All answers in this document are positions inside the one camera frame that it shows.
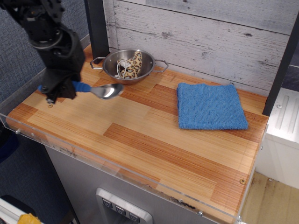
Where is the black left vertical post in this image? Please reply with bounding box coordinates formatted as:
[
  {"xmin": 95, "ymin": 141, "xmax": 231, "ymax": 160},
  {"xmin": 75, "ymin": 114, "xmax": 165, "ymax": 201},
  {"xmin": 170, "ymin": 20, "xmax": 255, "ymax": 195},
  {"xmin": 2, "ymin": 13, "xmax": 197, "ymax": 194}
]
[{"xmin": 84, "ymin": 0, "xmax": 109, "ymax": 59}]

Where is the stainless steel bowl with handles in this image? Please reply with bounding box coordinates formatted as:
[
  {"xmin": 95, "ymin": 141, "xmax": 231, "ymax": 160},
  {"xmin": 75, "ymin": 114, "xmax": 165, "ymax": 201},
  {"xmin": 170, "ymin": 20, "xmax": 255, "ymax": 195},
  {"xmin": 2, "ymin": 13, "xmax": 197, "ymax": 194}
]
[{"xmin": 90, "ymin": 49, "xmax": 169, "ymax": 85}]

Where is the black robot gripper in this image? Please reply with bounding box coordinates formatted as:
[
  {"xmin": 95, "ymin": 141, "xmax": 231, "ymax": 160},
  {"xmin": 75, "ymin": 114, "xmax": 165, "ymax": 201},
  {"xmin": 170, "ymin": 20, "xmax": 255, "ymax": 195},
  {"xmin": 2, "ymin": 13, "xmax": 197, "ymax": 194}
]
[{"xmin": 25, "ymin": 24, "xmax": 85, "ymax": 104}]

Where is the blue handled metal spoon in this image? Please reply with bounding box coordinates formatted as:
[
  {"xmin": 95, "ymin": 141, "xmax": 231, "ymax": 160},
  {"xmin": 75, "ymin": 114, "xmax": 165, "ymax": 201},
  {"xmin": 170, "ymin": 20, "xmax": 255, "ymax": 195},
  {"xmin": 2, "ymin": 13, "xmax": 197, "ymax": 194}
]
[{"xmin": 38, "ymin": 81, "xmax": 124, "ymax": 99}]

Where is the white ribbed side unit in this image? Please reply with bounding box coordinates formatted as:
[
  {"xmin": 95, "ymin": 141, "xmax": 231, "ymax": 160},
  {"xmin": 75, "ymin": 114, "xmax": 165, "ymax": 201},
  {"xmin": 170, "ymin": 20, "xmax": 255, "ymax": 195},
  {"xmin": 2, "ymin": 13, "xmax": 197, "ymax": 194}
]
[{"xmin": 256, "ymin": 88, "xmax": 299, "ymax": 188}]

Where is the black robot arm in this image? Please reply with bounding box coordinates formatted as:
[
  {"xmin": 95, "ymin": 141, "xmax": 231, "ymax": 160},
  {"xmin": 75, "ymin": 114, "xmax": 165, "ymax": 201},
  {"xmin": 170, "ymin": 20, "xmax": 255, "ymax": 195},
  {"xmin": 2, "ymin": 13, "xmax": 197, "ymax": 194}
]
[{"xmin": 0, "ymin": 0, "xmax": 85, "ymax": 104}]

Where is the leopard print plush toy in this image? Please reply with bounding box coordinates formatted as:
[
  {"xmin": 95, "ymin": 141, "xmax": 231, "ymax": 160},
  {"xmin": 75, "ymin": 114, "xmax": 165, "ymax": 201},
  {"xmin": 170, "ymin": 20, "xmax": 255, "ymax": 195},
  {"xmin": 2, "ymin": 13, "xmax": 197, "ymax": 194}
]
[{"xmin": 115, "ymin": 51, "xmax": 142, "ymax": 79}]

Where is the clear acrylic table guard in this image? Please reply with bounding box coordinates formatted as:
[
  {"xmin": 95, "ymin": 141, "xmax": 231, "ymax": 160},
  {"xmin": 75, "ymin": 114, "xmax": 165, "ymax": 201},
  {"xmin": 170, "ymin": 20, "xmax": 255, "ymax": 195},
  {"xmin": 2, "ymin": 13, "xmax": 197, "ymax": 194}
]
[{"xmin": 8, "ymin": 31, "xmax": 271, "ymax": 224}]

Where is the silver cabinet with dispenser panel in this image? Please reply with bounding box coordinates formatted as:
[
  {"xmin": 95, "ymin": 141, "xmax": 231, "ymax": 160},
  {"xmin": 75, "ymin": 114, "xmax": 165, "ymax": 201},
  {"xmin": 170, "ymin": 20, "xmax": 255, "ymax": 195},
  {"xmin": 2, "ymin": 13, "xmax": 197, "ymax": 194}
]
[{"xmin": 46, "ymin": 147, "xmax": 242, "ymax": 224}]

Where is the yellow black object bottom left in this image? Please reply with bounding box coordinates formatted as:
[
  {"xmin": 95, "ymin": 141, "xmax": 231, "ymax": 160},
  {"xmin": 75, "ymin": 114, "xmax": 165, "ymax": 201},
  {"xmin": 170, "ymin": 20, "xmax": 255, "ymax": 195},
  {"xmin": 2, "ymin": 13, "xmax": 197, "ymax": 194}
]
[{"xmin": 17, "ymin": 213, "xmax": 42, "ymax": 224}]

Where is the folded blue cloth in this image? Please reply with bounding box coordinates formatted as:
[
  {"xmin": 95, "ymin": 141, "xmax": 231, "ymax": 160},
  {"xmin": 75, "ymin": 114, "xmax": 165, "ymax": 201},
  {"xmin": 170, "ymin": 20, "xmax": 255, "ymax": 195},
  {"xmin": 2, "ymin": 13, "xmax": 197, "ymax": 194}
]
[{"xmin": 177, "ymin": 83, "xmax": 248, "ymax": 130}]

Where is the black right vertical post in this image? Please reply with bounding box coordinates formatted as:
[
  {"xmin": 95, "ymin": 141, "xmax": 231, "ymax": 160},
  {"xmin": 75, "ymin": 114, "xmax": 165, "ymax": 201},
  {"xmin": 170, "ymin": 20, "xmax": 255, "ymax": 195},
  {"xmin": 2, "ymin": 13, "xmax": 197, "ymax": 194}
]
[{"xmin": 262, "ymin": 15, "xmax": 299, "ymax": 116}]

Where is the black vertical post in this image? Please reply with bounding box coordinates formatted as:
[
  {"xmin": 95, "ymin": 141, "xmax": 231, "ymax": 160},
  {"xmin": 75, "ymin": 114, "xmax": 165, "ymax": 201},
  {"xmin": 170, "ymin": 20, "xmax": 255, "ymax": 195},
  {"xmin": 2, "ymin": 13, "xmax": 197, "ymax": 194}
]
[
  {"xmin": 84, "ymin": 0, "xmax": 109, "ymax": 59},
  {"xmin": 262, "ymin": 15, "xmax": 299, "ymax": 116}
]

